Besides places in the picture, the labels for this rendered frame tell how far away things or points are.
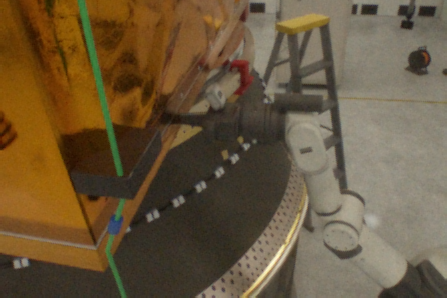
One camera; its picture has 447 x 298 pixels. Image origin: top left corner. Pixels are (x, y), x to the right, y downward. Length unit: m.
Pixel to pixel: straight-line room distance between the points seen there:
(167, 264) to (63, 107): 0.70
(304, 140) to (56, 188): 0.44
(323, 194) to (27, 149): 0.58
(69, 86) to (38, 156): 0.08
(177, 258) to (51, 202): 0.62
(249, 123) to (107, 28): 0.37
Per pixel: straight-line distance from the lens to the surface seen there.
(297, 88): 2.39
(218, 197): 1.05
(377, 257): 0.88
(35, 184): 0.42
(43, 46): 0.35
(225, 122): 0.68
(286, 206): 1.32
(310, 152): 0.68
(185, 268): 1.02
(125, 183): 0.36
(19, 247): 0.56
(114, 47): 0.40
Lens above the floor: 2.15
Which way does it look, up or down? 33 degrees down
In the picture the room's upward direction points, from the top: 2 degrees counter-clockwise
